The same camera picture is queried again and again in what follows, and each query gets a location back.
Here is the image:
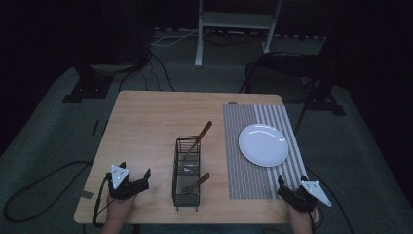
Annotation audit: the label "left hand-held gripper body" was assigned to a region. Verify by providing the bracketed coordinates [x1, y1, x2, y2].
[106, 164, 151, 201]

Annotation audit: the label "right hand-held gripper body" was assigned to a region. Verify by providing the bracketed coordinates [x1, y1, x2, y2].
[276, 179, 333, 213]

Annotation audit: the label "black wire cutlery caddy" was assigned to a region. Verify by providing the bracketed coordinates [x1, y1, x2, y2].
[171, 135, 202, 213]

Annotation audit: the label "wooden-handled fork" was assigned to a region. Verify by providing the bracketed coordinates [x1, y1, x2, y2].
[181, 172, 211, 195]

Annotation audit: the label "wooden-handled knife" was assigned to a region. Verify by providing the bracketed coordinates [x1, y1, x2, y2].
[185, 120, 214, 158]

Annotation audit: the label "person's left hand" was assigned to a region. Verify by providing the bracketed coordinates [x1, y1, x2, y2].
[105, 192, 138, 228]

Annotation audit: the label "person's right hand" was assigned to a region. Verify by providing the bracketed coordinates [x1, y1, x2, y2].
[286, 200, 320, 234]

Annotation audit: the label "grey striped placemat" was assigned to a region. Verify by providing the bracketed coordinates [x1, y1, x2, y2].
[222, 103, 309, 201]

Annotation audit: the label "white round plate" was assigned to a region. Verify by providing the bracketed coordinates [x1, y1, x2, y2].
[238, 123, 290, 169]

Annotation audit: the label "black floor stand base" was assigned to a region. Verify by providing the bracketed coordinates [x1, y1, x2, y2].
[61, 62, 154, 105]

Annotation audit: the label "black chair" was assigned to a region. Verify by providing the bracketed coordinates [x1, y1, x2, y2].
[238, 51, 347, 135]

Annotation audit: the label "white metal stand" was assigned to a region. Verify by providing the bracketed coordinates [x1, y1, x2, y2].
[194, 0, 283, 69]

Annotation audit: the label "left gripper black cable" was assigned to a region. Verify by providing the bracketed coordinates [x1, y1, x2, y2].
[92, 175, 117, 229]

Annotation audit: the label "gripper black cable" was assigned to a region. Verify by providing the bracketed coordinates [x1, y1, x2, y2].
[305, 166, 356, 234]
[92, 175, 117, 229]

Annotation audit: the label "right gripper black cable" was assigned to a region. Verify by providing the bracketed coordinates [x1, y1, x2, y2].
[305, 166, 356, 234]

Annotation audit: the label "black floor cable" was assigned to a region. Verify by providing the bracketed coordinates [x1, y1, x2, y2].
[2, 159, 94, 224]

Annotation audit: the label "tangled black floor cables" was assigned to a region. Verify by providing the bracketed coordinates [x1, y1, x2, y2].
[117, 48, 177, 93]

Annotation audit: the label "white floor cable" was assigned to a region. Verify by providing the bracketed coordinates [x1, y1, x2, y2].
[150, 28, 212, 47]

